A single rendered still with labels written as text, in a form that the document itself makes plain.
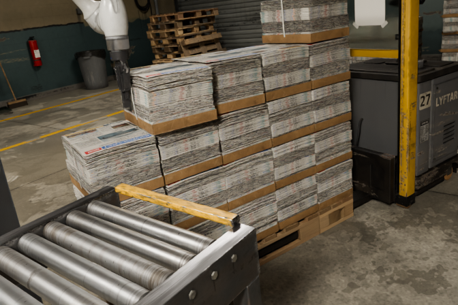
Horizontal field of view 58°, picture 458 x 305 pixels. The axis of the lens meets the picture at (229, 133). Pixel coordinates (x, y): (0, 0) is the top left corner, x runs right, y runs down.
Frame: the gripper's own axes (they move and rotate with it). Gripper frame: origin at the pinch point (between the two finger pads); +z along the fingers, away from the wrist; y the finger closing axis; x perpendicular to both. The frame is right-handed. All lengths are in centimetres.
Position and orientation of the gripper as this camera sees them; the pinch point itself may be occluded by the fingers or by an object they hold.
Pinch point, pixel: (126, 99)
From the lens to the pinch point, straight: 178.4
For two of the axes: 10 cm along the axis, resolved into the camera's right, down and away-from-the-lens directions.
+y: -5.7, -1.8, 8.0
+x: -8.2, 2.1, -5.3
